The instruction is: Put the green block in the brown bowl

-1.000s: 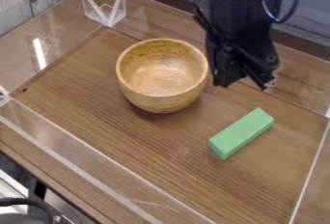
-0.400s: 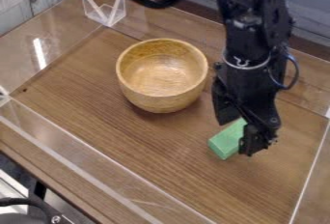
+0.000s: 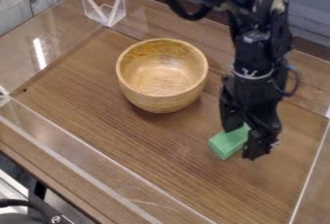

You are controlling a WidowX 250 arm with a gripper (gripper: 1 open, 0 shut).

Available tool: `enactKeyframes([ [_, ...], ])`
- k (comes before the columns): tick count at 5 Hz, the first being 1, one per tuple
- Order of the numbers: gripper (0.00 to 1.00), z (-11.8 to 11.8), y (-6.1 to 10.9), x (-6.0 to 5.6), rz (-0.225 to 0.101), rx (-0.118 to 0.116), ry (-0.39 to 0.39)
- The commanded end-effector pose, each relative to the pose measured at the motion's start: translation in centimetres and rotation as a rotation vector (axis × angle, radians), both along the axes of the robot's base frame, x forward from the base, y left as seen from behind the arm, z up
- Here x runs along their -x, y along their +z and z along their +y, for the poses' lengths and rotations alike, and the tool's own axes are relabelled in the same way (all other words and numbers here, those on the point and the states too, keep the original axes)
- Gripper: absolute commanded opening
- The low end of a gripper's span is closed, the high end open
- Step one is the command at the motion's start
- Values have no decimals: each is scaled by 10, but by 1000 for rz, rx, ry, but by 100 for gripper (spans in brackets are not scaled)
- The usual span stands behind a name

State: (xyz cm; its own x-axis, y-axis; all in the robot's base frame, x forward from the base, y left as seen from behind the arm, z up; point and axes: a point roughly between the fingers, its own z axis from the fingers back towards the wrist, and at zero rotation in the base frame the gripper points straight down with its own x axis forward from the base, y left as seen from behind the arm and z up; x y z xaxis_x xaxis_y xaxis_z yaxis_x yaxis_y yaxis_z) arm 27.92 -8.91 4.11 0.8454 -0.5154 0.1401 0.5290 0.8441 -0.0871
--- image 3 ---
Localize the black metal table bracket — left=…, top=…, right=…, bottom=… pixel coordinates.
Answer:
left=27, top=181, right=75, bottom=224

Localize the brown wooden bowl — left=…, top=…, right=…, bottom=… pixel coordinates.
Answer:
left=116, top=38, right=209, bottom=113

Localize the black cable lower left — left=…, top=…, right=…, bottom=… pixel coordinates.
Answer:
left=0, top=198, right=44, bottom=224

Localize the green rectangular block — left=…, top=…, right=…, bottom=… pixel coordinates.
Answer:
left=207, top=125, right=250, bottom=160

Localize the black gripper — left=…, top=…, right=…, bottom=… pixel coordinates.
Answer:
left=219, top=68, right=289, bottom=161

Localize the clear acrylic front wall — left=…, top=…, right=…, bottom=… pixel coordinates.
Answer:
left=0, top=97, right=215, bottom=224

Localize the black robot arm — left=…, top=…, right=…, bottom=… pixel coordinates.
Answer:
left=164, top=0, right=298, bottom=160

